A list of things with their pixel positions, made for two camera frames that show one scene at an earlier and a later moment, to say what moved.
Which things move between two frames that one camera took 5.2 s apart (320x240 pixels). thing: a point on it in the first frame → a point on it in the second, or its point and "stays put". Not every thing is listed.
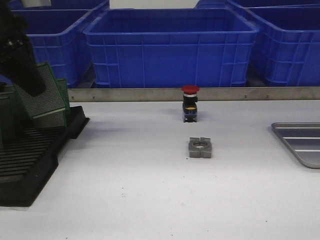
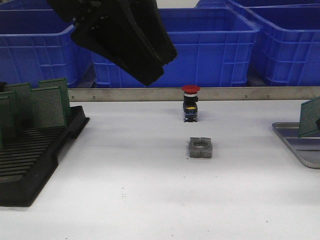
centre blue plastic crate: (170, 48) stays put
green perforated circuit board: (62, 84) stays put
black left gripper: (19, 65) → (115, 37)
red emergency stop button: (189, 104) stays put
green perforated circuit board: (50, 101) → (309, 120)
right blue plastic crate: (286, 47) stays put
